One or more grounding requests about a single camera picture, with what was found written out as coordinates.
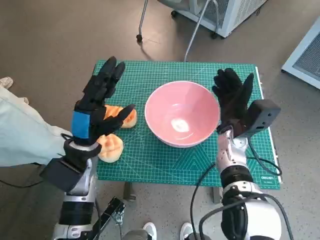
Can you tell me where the white shoe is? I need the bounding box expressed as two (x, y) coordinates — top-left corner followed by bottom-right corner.
(142, 221), (158, 240)
(180, 221), (193, 240)

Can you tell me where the grey rounded object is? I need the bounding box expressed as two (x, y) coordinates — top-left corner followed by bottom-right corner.
(122, 229), (151, 240)

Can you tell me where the thin black cable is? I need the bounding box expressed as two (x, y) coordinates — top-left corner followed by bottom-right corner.
(189, 163), (217, 240)

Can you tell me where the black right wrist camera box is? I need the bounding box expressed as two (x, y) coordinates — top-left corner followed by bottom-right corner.
(236, 99), (281, 138)

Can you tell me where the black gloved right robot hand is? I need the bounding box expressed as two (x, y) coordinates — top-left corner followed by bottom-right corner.
(211, 67), (255, 124)

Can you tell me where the round toy bread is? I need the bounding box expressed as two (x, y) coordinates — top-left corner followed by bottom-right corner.
(96, 133), (125, 164)

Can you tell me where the white vented panel unit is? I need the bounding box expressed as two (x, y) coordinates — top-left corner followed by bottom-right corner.
(281, 23), (320, 90)

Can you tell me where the grey table leg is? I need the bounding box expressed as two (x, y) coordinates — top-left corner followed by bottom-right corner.
(212, 187), (223, 204)
(123, 183), (137, 203)

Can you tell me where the black bar with clamp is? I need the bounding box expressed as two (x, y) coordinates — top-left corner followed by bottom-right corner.
(86, 196), (127, 240)

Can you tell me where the grey bent metal tube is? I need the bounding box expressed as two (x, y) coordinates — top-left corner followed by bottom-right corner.
(184, 0), (213, 62)

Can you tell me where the green cutting mat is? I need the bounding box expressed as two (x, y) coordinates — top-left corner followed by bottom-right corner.
(92, 59), (282, 190)

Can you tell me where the long striped toy bread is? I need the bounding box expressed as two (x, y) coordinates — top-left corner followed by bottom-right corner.
(103, 104), (138, 129)

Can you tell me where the metal chair leg with caster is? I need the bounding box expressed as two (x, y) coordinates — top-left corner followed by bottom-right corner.
(136, 0), (149, 42)

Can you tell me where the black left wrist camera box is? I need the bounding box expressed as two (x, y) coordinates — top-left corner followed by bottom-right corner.
(39, 158), (87, 193)

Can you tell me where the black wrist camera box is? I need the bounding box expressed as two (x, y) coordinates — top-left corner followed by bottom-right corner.
(39, 158), (87, 193)
(236, 99), (281, 138)

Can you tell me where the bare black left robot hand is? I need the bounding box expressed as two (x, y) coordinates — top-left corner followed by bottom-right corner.
(70, 56), (137, 146)

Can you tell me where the black floor cable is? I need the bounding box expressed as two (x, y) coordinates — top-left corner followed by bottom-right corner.
(0, 178), (43, 189)

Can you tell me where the pink bowl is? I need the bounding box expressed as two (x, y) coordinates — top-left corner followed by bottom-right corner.
(144, 80), (221, 149)

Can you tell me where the thick black cable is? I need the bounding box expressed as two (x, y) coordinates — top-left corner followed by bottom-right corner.
(198, 193), (295, 240)

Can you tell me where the white vented cabinet on casters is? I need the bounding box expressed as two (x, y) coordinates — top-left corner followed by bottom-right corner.
(157, 0), (268, 38)

